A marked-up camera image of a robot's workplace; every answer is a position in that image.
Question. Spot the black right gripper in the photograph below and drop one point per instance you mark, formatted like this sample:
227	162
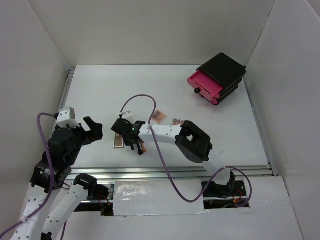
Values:
127	142

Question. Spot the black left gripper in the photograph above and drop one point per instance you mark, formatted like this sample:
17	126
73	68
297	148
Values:
94	134

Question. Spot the pink makeup brush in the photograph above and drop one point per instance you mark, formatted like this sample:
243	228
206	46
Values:
144	150

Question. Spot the black makeup brush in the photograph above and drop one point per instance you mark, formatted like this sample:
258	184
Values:
140	152

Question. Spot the pink top drawer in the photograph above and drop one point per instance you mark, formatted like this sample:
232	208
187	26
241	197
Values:
203	83

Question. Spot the pink drawer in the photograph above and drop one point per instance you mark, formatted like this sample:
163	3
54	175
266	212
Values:
203	83
212	98

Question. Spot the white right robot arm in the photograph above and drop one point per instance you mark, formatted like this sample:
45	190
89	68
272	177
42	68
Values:
193	142

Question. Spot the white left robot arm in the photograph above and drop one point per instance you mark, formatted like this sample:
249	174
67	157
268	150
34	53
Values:
38	222

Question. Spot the long silver eyeshadow palette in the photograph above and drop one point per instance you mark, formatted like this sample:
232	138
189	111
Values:
118	141

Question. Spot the square brown eyeshadow palette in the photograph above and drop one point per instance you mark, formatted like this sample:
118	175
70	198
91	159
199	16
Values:
158	116

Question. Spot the clear nine-pan eyeshadow palette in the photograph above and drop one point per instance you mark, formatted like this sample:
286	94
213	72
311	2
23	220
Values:
176	121

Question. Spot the white taped cover panel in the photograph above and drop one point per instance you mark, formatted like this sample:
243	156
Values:
151	198

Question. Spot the black drawer organizer cabinet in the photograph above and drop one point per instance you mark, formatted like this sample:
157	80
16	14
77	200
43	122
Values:
226	71

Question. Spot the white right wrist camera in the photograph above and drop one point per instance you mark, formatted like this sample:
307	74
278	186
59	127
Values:
127	116

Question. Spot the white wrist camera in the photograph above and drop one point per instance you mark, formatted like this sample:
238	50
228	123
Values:
66	118
127	116

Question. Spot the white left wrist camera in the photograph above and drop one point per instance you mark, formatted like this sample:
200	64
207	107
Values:
66	118

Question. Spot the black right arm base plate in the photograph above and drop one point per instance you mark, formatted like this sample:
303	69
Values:
222	192

